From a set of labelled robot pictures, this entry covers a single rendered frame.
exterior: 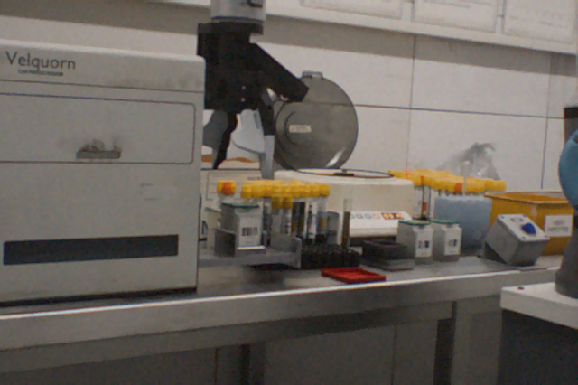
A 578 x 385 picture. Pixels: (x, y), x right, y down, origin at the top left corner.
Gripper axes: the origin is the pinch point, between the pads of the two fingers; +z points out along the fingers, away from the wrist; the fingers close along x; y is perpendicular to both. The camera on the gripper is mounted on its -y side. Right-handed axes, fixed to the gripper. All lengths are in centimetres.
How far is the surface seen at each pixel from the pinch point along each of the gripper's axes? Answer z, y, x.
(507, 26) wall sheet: -34, -116, -59
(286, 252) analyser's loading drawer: 11.0, -6.4, 2.4
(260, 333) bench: 21.1, -0.6, 5.7
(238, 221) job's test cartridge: 6.4, 1.7, 2.4
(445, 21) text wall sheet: -33, -93, -59
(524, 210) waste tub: 7, -62, -3
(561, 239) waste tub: 12, -70, 0
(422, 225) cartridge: 8.6, -36.4, -2.3
